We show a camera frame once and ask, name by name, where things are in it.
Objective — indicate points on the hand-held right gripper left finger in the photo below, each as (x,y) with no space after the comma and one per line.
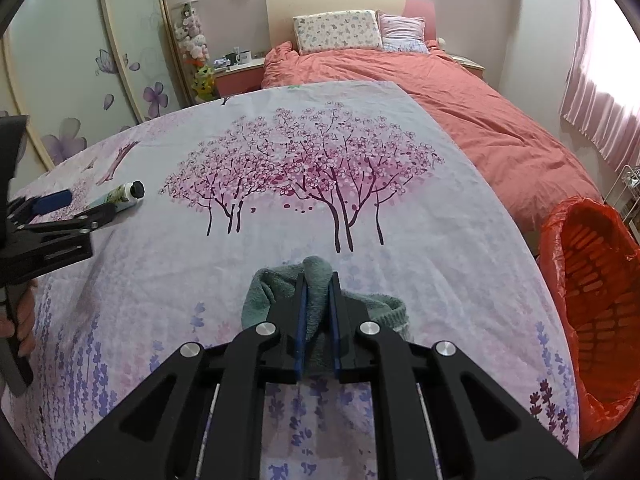
(300,330)

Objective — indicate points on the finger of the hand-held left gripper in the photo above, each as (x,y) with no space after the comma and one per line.
(95,216)
(52,200)

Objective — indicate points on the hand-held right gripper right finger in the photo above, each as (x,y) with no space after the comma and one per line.
(334,330)

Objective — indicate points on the tube with black cap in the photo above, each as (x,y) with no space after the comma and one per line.
(122,195)

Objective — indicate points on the green towel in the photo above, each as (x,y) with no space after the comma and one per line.
(260,295)

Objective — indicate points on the orange basket with red liner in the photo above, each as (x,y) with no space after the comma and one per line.
(600,280)

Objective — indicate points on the person's left hand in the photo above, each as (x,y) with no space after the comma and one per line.
(27,320)

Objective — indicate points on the flower print wardrobe door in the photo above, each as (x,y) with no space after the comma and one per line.
(65,60)

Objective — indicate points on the green yellow plush toy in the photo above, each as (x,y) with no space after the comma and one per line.
(204,82)

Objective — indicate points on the floral printed tablecloth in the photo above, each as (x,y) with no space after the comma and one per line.
(300,130)

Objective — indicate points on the pink nightstand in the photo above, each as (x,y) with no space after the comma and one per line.
(240,77)

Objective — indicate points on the bag of plush toys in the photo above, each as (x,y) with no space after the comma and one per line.
(190,35)

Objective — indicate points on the white mug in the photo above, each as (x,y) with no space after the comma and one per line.
(244,57)

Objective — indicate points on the salmon bed duvet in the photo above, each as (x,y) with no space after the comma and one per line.
(475,110)

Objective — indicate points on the wooden top nightstand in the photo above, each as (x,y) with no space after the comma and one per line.
(470,64)

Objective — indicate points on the floral pillow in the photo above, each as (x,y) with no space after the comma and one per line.
(335,30)

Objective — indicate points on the pink striped pillow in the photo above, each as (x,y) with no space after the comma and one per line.
(402,35)

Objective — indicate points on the beige headboard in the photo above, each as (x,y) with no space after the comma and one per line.
(330,2)

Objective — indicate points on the pink headboard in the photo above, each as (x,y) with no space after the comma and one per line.
(417,9)

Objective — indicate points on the pink curtain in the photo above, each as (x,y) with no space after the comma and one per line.
(595,110)

